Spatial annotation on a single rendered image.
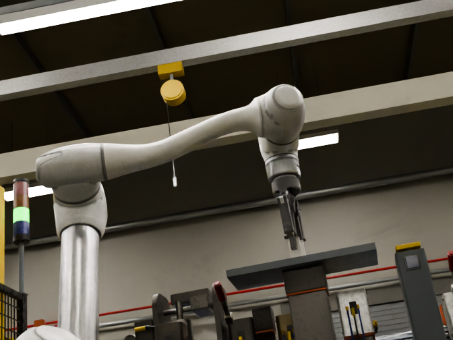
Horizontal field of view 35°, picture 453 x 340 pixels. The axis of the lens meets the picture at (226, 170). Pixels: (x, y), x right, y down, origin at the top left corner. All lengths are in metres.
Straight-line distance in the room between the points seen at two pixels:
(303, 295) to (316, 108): 4.08
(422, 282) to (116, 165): 0.82
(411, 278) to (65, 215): 0.91
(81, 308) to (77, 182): 0.33
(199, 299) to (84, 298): 0.31
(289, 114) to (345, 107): 4.02
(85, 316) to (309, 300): 0.54
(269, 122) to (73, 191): 0.55
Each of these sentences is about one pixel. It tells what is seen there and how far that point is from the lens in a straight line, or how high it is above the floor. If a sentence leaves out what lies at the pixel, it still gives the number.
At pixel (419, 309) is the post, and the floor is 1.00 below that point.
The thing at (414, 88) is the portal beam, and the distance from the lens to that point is 5.89.
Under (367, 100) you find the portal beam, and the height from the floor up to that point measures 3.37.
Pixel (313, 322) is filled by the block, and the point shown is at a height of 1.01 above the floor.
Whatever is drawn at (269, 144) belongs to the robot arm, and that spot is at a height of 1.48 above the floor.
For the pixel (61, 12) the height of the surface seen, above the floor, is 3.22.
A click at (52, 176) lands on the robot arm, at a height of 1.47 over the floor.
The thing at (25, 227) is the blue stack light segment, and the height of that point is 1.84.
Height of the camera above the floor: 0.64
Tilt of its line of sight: 25 degrees up
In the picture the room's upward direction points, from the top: 8 degrees counter-clockwise
